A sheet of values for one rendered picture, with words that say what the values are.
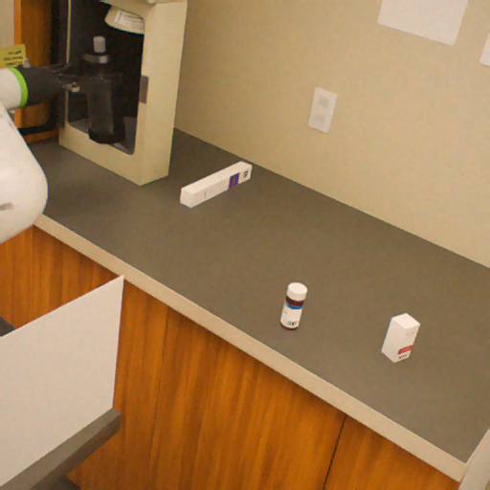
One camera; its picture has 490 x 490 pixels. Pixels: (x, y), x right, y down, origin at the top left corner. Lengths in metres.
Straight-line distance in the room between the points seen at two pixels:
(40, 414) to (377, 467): 0.65
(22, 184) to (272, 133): 1.23
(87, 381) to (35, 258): 0.80
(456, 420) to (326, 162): 0.93
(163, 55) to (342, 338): 0.82
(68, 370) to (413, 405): 0.63
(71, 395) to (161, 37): 0.97
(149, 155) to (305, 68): 0.50
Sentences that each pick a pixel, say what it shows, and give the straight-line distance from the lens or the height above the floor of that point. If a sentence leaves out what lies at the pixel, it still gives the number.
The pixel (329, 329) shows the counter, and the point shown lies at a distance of 1.45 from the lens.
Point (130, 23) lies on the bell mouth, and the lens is 1.83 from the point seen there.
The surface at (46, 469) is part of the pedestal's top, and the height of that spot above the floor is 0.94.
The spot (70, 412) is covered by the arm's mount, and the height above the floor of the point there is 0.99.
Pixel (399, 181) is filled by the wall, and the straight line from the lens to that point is 1.93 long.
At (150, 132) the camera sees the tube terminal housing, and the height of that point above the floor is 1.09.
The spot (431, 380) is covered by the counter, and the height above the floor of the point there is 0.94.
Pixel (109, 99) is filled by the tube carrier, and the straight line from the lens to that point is 1.86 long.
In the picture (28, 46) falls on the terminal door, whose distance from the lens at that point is 1.93.
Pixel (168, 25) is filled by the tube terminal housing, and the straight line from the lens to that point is 1.78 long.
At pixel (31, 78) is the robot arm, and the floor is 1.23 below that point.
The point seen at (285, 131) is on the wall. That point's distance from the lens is 2.08.
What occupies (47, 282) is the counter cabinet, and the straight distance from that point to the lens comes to 1.85.
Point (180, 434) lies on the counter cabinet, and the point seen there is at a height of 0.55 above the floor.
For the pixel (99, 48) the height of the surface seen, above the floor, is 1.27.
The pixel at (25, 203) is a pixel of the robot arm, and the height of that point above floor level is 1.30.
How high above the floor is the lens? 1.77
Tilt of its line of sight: 30 degrees down
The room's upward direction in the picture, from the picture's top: 11 degrees clockwise
